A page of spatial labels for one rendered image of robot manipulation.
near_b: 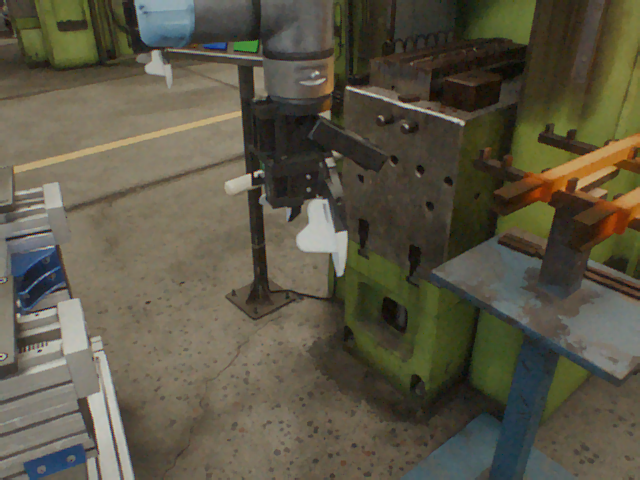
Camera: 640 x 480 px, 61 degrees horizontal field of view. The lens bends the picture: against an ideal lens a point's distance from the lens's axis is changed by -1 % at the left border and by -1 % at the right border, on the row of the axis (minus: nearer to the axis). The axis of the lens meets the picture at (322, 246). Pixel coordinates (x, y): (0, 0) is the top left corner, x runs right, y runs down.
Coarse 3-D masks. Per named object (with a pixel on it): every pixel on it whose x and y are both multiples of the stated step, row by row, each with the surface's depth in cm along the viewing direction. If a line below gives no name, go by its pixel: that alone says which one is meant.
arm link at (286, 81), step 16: (272, 64) 56; (288, 64) 55; (304, 64) 55; (320, 64) 55; (272, 80) 57; (288, 80) 56; (304, 80) 56; (320, 80) 56; (272, 96) 58; (288, 96) 56; (304, 96) 56; (320, 96) 57
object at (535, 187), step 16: (624, 144) 98; (576, 160) 92; (592, 160) 92; (608, 160) 94; (528, 176) 85; (544, 176) 86; (560, 176) 86; (576, 176) 89; (496, 192) 80; (512, 192) 80; (528, 192) 82; (544, 192) 84; (496, 208) 81; (512, 208) 81
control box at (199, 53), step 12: (168, 48) 160; (180, 48) 159; (192, 48) 158; (204, 48) 156; (228, 48) 154; (204, 60) 164; (216, 60) 161; (228, 60) 158; (240, 60) 155; (252, 60) 152
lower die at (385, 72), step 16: (432, 48) 148; (480, 48) 146; (496, 48) 147; (512, 48) 148; (384, 64) 138; (400, 64) 134; (416, 64) 131; (432, 64) 132; (448, 64) 132; (480, 64) 140; (384, 80) 140; (400, 80) 136; (416, 80) 133; (432, 80) 130; (432, 96) 132
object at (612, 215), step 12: (636, 192) 81; (600, 204) 76; (612, 204) 76; (624, 204) 78; (636, 204) 78; (576, 216) 73; (588, 216) 73; (600, 216) 73; (612, 216) 76; (624, 216) 75; (576, 228) 72; (588, 228) 72; (600, 228) 75; (612, 228) 77; (624, 228) 76; (576, 240) 73; (588, 240) 74; (600, 240) 75
